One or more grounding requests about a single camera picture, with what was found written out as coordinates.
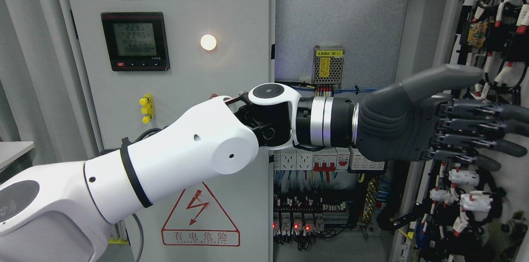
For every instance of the grey robot hand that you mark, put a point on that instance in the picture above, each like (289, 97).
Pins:
(396, 121)

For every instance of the grey cabinet door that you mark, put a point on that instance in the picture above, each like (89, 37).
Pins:
(238, 63)
(464, 197)

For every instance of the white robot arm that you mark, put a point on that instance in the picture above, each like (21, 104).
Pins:
(65, 212)

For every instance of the black surge protector block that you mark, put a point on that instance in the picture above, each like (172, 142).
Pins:
(359, 164)

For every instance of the white socket breaker row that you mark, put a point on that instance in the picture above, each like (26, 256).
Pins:
(326, 160)

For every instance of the metal mesh power supply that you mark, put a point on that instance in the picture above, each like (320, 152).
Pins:
(328, 62)

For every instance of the relay row with red leds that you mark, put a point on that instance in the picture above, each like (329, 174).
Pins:
(293, 224)

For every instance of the white indicator light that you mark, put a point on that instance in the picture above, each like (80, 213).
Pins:
(208, 42)

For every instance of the red electric danger sticker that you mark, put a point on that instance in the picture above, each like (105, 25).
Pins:
(198, 219)

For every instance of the black digital power meter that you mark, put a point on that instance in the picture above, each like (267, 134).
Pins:
(136, 41)

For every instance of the grey curtain left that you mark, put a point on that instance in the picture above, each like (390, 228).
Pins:
(45, 92)

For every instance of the white desk edge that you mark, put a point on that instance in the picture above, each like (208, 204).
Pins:
(11, 151)

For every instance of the yellow terminal post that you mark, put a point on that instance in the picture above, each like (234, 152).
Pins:
(147, 108)

